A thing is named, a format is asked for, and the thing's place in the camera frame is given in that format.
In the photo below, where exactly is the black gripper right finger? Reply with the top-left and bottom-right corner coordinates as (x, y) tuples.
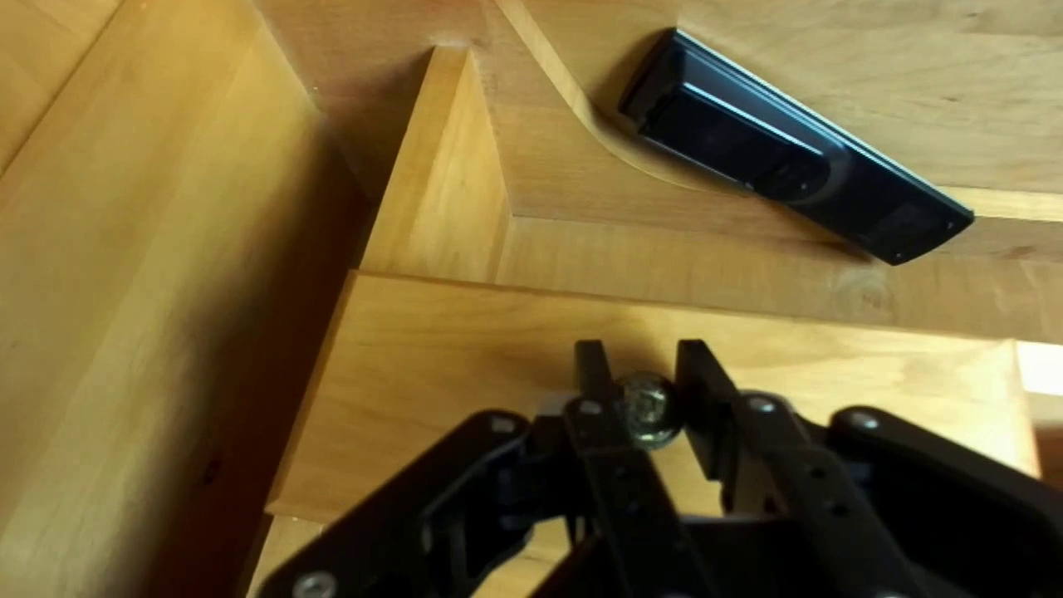
(674, 337), (1063, 598)

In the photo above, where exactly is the wooden desk hutch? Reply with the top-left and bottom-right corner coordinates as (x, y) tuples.
(0, 0), (1063, 598)

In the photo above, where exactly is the black glossy plastic case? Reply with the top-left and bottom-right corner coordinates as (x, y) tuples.
(611, 25), (977, 270)

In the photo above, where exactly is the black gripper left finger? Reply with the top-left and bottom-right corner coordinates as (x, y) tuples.
(260, 337), (725, 598)

